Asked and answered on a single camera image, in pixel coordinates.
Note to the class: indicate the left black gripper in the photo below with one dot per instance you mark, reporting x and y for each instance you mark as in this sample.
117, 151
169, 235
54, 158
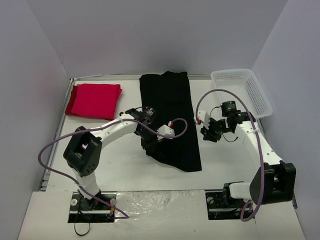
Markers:
149, 144

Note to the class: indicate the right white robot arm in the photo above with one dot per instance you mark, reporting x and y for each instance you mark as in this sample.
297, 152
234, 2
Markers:
274, 180

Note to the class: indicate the white plastic basket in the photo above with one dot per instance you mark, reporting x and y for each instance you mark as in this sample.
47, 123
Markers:
244, 83

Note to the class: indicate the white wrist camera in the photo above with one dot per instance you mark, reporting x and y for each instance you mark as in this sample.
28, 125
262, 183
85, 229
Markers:
165, 131
202, 118

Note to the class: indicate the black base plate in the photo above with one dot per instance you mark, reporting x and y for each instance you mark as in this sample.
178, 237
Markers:
90, 211
218, 208

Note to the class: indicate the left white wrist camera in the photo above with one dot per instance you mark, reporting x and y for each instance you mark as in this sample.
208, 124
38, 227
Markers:
165, 131

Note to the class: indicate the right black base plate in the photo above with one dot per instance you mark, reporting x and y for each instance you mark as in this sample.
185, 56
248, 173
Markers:
218, 208

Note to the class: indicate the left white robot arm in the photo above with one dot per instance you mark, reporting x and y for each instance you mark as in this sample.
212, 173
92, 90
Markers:
83, 151

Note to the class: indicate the folded red t shirt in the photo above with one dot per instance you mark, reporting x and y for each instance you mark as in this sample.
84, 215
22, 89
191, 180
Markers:
94, 101

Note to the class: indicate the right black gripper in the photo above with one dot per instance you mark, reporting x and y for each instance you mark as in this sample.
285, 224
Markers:
210, 131

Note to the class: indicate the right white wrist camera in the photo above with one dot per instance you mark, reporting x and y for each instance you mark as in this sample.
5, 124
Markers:
202, 118

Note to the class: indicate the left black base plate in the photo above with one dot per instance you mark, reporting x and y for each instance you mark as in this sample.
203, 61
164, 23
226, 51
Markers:
90, 211

